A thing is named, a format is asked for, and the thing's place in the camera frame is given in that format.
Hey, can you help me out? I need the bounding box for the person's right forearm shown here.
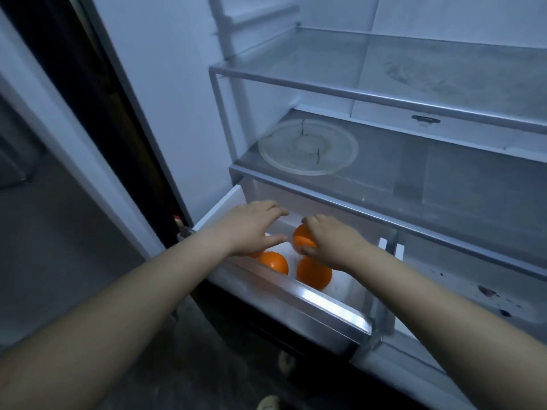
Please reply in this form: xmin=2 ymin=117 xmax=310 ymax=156
xmin=348 ymin=243 xmax=547 ymax=410

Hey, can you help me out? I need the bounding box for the person's left hand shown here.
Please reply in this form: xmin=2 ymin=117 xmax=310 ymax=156
xmin=204 ymin=200 xmax=290 ymax=257

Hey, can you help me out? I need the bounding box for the person's left forearm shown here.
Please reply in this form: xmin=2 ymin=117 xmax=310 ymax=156
xmin=0 ymin=229 xmax=236 ymax=410

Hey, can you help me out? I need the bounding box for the person's right hand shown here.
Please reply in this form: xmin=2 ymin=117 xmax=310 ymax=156
xmin=299 ymin=214 xmax=372 ymax=272

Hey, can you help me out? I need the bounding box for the white refrigerator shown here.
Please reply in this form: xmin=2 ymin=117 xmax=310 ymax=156
xmin=79 ymin=0 xmax=547 ymax=410

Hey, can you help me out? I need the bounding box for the round clear glass plate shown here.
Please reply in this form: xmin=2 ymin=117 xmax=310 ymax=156
xmin=258 ymin=118 xmax=360 ymax=177

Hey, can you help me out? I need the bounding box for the white refrigerator door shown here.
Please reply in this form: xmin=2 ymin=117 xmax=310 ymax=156
xmin=0 ymin=7 xmax=166 ymax=261

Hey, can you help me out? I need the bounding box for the glass refrigerator shelf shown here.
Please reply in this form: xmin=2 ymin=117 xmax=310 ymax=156
xmin=229 ymin=107 xmax=547 ymax=283
xmin=209 ymin=26 xmax=547 ymax=136

